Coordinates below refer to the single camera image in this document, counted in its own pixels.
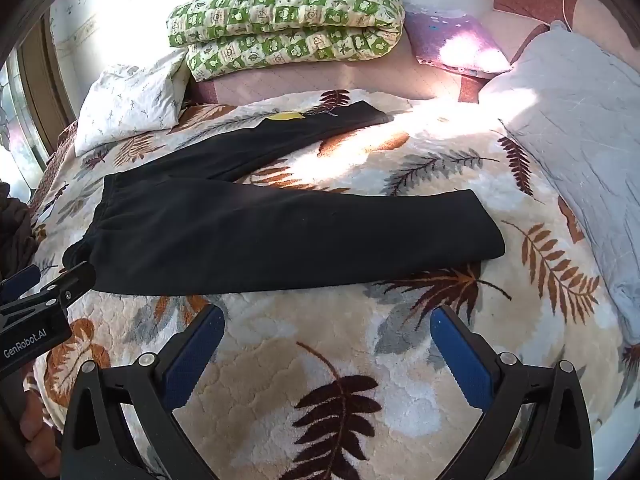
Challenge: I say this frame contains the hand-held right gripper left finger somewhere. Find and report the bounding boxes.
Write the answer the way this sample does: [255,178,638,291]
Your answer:
[60,304,227,480]

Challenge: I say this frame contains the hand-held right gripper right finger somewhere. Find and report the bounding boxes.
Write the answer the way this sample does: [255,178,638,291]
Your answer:
[429,305,596,480]

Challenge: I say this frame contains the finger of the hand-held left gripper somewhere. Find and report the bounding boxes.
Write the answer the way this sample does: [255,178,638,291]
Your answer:
[0,264,42,303]
[37,261,97,313]

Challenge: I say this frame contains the black pants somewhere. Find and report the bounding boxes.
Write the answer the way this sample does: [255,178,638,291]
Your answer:
[62,101,506,295]

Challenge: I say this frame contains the person's left hand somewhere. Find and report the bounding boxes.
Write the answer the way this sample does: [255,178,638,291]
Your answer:
[19,391,62,468]

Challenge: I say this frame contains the dark brown cloth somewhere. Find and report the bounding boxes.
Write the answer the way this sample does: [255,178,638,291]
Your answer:
[0,182,41,281]

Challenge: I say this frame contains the leaf print fleece blanket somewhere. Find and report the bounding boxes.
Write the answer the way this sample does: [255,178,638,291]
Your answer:
[27,89,640,480]

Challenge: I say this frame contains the stained glass window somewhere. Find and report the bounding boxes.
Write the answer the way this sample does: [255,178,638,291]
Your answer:
[0,12,66,186]

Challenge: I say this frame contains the white leaf print pillow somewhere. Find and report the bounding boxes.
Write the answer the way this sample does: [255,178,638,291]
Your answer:
[75,49,191,157]

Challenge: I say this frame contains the light grey quilted blanket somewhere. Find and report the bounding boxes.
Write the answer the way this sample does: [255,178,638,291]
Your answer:
[479,21,640,333]

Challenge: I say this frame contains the pink bed sheet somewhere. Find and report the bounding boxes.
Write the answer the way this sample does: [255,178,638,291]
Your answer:
[186,54,483,107]

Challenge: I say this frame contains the purple pillow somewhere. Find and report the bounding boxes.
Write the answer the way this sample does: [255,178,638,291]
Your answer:
[404,5,513,73]

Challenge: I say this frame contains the green patterned folded quilt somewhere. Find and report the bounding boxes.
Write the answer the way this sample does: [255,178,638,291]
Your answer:
[166,0,407,83]

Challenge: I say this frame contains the pink padded headboard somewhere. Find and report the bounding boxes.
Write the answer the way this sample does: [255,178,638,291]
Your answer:
[492,0,598,36]

